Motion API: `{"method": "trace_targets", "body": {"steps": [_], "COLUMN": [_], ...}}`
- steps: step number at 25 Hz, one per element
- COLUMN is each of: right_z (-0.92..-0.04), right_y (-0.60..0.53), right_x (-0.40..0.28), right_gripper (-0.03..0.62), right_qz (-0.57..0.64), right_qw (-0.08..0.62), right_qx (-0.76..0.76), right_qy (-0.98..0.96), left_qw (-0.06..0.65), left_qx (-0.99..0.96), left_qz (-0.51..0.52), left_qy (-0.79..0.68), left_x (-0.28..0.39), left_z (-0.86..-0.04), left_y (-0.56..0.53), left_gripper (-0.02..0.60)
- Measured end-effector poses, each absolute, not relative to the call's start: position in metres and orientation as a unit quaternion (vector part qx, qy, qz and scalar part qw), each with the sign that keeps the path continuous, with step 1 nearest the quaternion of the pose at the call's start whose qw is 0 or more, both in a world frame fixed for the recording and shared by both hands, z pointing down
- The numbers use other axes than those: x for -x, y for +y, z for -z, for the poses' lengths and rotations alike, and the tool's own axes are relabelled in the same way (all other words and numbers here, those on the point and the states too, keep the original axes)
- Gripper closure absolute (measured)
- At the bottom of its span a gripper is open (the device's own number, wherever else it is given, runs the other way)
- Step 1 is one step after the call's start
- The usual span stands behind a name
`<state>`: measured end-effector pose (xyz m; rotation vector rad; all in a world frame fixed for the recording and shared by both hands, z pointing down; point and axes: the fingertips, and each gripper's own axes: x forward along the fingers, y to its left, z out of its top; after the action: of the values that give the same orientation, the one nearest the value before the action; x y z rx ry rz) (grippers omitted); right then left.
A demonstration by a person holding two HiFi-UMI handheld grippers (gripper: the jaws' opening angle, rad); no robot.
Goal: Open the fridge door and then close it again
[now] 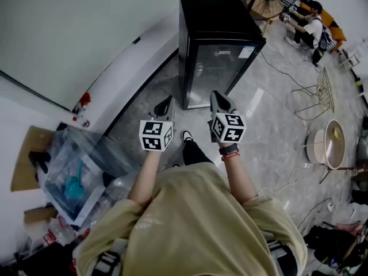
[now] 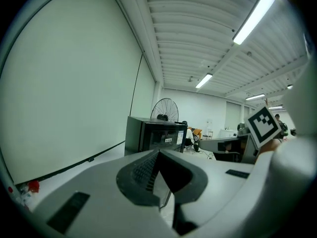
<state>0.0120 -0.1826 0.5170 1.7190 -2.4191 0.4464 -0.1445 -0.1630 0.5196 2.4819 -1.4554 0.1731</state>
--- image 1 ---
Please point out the pile of clear plastic bottles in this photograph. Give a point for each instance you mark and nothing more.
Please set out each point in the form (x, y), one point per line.
(115, 188)

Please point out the round beige side table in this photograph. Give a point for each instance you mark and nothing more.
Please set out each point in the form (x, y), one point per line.
(314, 148)

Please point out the yellow paper sheet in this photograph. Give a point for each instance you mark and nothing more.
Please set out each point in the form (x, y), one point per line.
(337, 133)

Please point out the red wristband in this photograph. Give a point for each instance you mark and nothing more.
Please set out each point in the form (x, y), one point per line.
(230, 156)

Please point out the round wooden table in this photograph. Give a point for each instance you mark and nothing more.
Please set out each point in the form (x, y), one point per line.
(266, 9)

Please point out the dark red tripod stand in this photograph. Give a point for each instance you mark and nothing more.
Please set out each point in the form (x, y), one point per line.
(345, 170)

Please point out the person's left forearm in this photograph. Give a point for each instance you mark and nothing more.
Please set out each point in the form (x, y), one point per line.
(145, 177)

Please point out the clear plastic storage bin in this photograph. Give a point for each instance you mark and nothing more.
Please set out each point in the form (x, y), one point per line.
(109, 154)

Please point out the black bag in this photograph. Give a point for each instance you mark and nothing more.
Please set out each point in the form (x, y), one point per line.
(46, 260)

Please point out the red plastic object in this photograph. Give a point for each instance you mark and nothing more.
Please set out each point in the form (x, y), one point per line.
(85, 99)

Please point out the white label sticker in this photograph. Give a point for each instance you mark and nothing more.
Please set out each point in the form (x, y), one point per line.
(247, 52)

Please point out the orange sofa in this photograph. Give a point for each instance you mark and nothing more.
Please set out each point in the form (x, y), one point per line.
(327, 16)

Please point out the person's right forearm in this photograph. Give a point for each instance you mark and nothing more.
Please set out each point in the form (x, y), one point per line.
(240, 180)

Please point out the black mini fridge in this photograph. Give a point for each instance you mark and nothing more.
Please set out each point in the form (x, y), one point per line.
(212, 16)

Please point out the person in olive shirt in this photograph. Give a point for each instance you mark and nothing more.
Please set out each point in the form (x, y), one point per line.
(189, 226)

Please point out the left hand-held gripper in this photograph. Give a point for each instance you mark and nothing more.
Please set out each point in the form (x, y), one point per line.
(156, 137)

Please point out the small cardboard box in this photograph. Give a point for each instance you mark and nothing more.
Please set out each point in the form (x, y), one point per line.
(38, 215)

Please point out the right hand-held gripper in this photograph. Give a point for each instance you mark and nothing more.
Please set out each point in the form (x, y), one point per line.
(228, 128)

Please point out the black trousers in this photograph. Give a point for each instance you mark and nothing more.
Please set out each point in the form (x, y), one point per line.
(197, 154)

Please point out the black backpack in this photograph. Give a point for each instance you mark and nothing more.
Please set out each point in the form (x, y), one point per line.
(330, 240)

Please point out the black smartwatch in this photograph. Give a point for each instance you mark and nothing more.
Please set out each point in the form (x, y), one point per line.
(229, 149)

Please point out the black white striped blanket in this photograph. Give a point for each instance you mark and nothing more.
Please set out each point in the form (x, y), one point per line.
(291, 0)

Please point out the white stool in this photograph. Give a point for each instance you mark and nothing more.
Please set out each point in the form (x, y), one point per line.
(349, 59)

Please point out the teal plastic brush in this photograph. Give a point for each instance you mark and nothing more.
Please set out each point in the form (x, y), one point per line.
(74, 187)

